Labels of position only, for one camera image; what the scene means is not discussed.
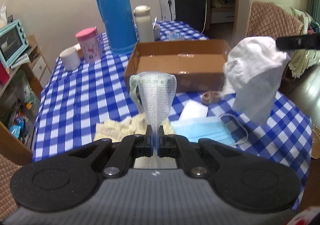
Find cream knitted cloth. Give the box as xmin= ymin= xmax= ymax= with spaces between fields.
xmin=93 ymin=114 xmax=176 ymax=143

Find blue surgical mask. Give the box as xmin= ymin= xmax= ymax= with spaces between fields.
xmin=171 ymin=113 xmax=248 ymax=147

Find white cloth mask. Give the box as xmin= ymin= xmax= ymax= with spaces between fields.
xmin=220 ymin=36 xmax=291 ymax=126

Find tan hair tie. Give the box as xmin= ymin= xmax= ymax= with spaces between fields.
xmin=201 ymin=90 xmax=222 ymax=105

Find quilted brown chair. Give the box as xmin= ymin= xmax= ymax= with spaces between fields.
xmin=245 ymin=1 xmax=303 ymax=40

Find blue white checkered tablecloth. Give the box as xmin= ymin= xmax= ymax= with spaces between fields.
xmin=31 ymin=20 xmax=313 ymax=212

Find brown cardboard box tray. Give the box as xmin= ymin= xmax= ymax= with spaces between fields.
xmin=124 ymin=39 xmax=231 ymax=92

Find blue tissue packet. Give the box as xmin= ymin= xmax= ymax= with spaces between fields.
xmin=166 ymin=31 xmax=185 ymax=41

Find white ceramic mug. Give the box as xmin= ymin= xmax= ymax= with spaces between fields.
xmin=60 ymin=47 xmax=81 ymax=71

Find small patterned cup with spoon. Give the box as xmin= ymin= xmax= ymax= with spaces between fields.
xmin=152 ymin=17 xmax=161 ymax=41

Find pink hello kitty cup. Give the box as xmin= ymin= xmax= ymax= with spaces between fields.
xmin=75 ymin=27 xmax=102 ymax=63

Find cream insulated bottle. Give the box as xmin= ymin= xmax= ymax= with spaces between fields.
xmin=133 ymin=5 xmax=155 ymax=43

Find wooden shelf unit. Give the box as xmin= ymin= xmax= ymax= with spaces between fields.
xmin=1 ymin=35 xmax=52 ymax=166

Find black white appliance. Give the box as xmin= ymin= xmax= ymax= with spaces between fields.
xmin=159 ymin=0 xmax=207 ymax=33

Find blue thermos flask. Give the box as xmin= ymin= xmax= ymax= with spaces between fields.
xmin=96 ymin=0 xmax=137 ymax=55

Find teal toaster oven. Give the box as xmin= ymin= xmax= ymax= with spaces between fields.
xmin=0 ymin=19 xmax=29 ymax=68

